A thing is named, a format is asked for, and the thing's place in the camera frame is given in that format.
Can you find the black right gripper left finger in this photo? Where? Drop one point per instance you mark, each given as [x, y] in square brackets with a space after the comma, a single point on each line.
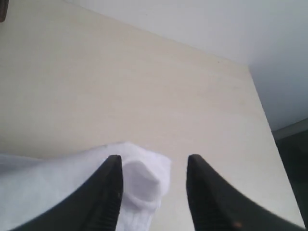
[77, 193]

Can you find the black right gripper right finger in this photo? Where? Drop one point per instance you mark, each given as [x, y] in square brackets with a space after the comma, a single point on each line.
[215, 205]

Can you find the white t-shirt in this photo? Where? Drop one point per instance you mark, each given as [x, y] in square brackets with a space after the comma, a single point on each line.
[146, 181]

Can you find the dark brown wicker basket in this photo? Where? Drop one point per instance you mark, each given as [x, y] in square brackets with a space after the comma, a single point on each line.
[3, 9]

